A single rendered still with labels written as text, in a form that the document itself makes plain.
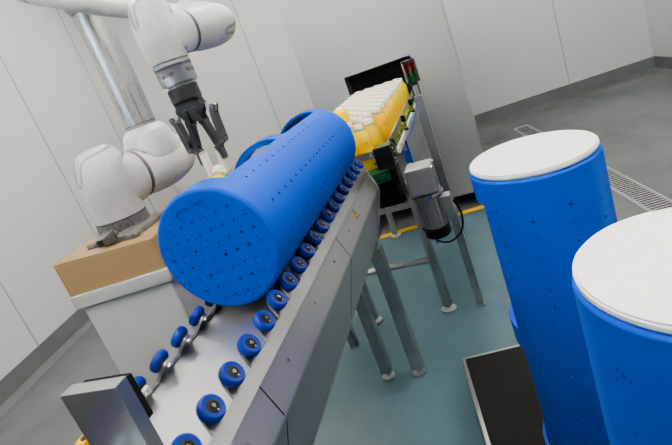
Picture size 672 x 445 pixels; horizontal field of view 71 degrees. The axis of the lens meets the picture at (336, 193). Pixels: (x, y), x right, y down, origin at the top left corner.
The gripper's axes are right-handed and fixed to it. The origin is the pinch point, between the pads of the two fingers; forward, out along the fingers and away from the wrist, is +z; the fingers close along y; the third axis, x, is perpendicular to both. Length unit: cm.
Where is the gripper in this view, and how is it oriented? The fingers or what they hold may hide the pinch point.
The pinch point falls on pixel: (215, 162)
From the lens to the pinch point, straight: 124.5
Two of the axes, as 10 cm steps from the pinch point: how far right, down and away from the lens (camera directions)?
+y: 9.2, -2.5, -3.1
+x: 2.2, -3.5, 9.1
